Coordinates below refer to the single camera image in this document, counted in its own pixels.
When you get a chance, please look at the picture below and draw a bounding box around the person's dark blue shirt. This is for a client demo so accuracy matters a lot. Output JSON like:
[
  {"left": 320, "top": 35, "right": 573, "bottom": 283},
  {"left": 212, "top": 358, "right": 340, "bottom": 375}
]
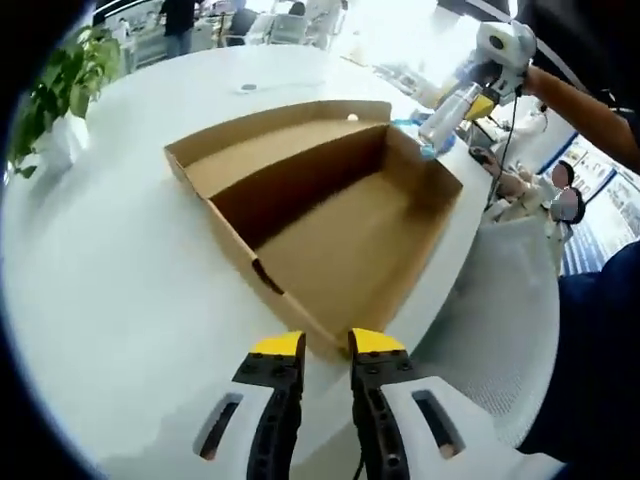
[{"left": 519, "top": 244, "right": 640, "bottom": 456}]

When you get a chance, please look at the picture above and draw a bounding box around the white office chair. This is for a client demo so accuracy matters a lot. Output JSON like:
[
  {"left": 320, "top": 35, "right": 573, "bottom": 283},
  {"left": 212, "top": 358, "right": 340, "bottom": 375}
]
[{"left": 269, "top": 12, "right": 307, "bottom": 49}]

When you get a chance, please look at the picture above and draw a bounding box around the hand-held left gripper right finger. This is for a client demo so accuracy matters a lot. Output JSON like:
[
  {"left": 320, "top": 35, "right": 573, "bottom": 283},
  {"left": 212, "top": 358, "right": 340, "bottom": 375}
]
[{"left": 347, "top": 327, "right": 501, "bottom": 480}]

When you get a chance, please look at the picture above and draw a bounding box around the white table cable cover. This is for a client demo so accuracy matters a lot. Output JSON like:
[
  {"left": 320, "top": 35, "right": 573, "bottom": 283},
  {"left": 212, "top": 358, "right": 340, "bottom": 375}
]
[{"left": 232, "top": 79, "right": 326, "bottom": 96}]

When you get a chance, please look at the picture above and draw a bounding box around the blue wall poster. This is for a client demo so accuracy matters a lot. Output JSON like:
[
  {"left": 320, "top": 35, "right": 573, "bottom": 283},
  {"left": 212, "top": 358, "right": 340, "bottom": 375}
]
[{"left": 564, "top": 132, "right": 640, "bottom": 274}]

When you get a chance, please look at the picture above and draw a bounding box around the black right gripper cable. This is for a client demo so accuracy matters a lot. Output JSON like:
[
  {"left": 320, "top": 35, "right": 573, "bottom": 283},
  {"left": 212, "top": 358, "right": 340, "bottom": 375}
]
[{"left": 492, "top": 92, "right": 521, "bottom": 201}]

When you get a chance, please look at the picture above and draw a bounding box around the white office desk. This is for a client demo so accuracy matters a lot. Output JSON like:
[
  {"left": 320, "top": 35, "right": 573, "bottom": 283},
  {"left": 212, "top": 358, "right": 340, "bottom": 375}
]
[{"left": 117, "top": 19, "right": 171, "bottom": 71}]

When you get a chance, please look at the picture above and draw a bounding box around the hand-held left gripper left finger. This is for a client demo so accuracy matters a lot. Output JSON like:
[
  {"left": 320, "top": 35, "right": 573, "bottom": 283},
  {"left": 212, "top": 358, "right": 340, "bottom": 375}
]
[{"left": 184, "top": 329, "right": 307, "bottom": 480}]

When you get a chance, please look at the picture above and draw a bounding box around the brown cardboard shoe box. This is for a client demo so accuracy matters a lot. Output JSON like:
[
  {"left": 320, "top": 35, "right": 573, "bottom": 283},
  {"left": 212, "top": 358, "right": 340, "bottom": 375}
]
[{"left": 163, "top": 98, "right": 465, "bottom": 362}]

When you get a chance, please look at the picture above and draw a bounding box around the green potted plant white pot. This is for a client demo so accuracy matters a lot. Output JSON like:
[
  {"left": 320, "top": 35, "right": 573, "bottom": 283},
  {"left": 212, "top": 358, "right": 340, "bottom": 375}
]
[{"left": 7, "top": 24, "right": 124, "bottom": 179}]

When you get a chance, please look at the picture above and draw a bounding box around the grey mesh office chair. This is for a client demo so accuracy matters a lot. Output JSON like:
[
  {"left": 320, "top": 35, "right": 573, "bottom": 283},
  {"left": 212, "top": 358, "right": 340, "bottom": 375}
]
[{"left": 449, "top": 217, "right": 564, "bottom": 446}]

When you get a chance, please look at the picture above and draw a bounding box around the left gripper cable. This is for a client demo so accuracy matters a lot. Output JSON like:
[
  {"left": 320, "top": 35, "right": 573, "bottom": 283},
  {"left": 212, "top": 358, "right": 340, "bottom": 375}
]
[{"left": 349, "top": 442, "right": 367, "bottom": 480}]

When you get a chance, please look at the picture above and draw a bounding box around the clear plastic bottle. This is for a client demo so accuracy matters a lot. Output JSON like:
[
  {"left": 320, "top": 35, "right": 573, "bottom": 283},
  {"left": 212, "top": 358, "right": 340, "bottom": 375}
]
[{"left": 417, "top": 79, "right": 484, "bottom": 161}]

